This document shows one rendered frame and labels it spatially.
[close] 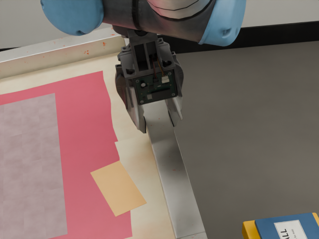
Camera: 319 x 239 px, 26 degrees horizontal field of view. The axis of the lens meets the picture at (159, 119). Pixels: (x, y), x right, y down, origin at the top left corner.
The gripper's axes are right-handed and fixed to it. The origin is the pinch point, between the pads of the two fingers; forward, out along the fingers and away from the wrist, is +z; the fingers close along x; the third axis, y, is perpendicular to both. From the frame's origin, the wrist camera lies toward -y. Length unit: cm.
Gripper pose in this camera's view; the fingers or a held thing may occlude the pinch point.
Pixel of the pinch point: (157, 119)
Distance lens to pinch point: 106.5
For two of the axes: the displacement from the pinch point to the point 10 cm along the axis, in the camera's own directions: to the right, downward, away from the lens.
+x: 9.7, -2.3, 0.4
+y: 1.7, 6.0, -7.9
